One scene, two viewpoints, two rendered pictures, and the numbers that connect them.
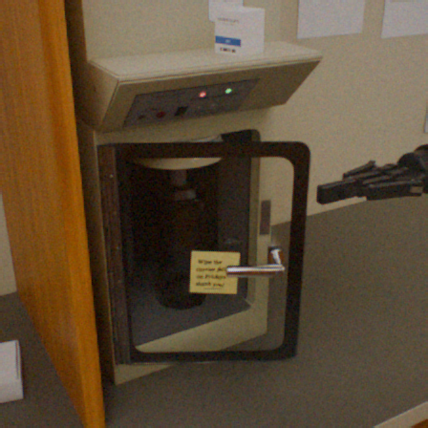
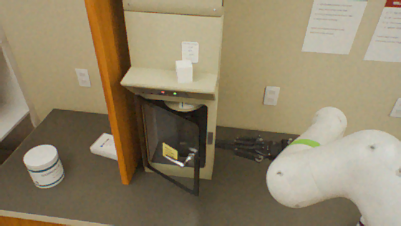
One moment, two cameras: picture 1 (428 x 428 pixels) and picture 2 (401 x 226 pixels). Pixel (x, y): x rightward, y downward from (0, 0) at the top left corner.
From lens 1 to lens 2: 76 cm
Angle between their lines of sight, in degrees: 34
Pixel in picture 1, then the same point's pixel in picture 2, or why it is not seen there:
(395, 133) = (364, 110)
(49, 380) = not seen: hidden behind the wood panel
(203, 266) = (166, 149)
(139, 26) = (151, 58)
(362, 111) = (341, 94)
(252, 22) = (184, 71)
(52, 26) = (100, 61)
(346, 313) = (250, 189)
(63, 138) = (107, 94)
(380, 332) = (253, 205)
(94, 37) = (133, 59)
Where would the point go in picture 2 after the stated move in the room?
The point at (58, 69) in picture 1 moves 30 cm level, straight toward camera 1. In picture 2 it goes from (104, 74) to (34, 124)
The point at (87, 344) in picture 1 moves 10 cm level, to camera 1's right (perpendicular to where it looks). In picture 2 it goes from (120, 157) to (136, 168)
